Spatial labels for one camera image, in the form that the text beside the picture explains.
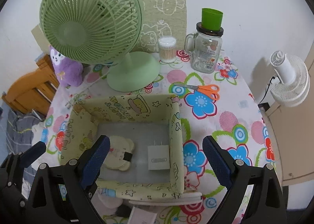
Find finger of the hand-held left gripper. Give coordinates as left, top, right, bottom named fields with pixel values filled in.
left=5, top=141, right=47, bottom=185

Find green plastic cup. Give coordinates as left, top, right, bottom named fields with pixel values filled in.
left=201, top=8, right=224, bottom=30

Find white flat tablet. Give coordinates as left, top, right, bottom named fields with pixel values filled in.
left=128, top=191, right=203, bottom=206

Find printed fabric storage box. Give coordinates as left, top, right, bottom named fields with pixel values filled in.
left=60, top=93, right=185, bottom=201

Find black cable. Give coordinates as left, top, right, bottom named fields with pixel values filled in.
left=260, top=75, right=275, bottom=104

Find cotton swab container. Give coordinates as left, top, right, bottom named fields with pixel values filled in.
left=158, top=36, right=177, bottom=64

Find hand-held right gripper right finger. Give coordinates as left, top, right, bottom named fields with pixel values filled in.
left=202, top=136, right=287, bottom=224

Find beige printed wall cloth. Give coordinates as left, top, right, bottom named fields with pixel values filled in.
left=31, top=0, right=187, bottom=54

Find beige door panel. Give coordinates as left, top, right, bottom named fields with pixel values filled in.
left=265, top=40, right=314, bottom=187

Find white fan power cord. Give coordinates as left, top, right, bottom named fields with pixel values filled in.
left=66, top=68, right=111, bottom=108

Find glass mug jar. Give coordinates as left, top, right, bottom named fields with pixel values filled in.
left=184, top=22, right=225, bottom=73

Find grey plaid blanket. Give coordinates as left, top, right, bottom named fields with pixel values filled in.
left=0, top=106, right=47, bottom=190

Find white charger plug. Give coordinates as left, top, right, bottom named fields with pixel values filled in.
left=147, top=141, right=170, bottom=171

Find green desk fan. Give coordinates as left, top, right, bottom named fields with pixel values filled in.
left=39, top=0, right=161, bottom=92

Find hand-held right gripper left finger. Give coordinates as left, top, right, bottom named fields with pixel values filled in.
left=27, top=135, right=110, bottom=224

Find bear-shaped beige pad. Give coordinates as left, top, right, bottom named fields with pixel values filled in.
left=104, top=136, right=135, bottom=172

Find black round object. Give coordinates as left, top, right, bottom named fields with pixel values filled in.
left=116, top=206, right=131, bottom=218

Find wooden chair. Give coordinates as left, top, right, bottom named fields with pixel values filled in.
left=2, top=53, right=60, bottom=116

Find white clip fan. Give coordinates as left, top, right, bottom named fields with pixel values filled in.
left=270, top=51, right=310, bottom=108

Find purple plush bunny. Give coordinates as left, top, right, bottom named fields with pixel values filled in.
left=48, top=45, right=84, bottom=87

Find orange handled scissors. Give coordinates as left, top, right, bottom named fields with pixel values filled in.
left=174, top=82, right=220, bottom=100

